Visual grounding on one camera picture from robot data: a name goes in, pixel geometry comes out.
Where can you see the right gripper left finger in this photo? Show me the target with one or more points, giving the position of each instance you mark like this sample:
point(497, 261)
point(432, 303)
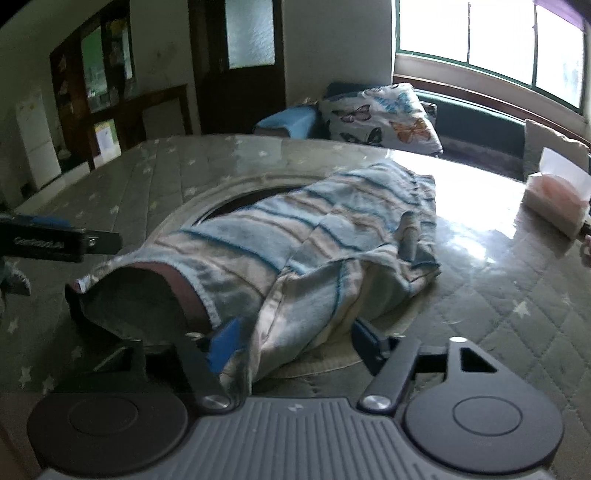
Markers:
point(202, 361)

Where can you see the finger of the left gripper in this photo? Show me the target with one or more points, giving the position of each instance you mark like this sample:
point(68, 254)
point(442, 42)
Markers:
point(44, 238)

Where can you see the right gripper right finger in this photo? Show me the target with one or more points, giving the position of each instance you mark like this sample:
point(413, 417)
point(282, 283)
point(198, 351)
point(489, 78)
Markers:
point(390, 360)

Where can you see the striped blue beige garment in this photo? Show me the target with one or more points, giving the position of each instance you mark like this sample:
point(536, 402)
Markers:
point(135, 297)

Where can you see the white refrigerator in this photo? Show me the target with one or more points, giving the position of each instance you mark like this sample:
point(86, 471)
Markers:
point(37, 140)

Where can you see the dark wooden shelf cabinet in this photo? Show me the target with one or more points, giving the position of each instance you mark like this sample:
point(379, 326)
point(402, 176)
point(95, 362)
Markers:
point(90, 70)

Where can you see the dark wooden side table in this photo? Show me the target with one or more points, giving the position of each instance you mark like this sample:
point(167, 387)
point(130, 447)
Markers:
point(115, 129)

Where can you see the tissue box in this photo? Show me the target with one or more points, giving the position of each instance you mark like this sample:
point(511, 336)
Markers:
point(559, 192)

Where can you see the dark green sofa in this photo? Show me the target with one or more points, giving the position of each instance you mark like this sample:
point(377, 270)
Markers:
point(470, 134)

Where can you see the butterfly print pillow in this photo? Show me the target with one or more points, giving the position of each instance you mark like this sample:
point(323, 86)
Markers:
point(390, 117)

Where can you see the blue cushion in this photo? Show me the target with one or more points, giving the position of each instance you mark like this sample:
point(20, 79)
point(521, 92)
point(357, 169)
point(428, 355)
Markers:
point(298, 122)

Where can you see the white cushion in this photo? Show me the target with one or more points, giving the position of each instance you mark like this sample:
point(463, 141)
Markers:
point(538, 137)

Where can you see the dark wooden door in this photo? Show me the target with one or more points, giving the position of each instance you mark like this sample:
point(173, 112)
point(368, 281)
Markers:
point(237, 59)

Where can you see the green framed window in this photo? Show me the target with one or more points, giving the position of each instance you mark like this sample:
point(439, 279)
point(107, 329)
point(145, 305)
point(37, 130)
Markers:
point(540, 45)

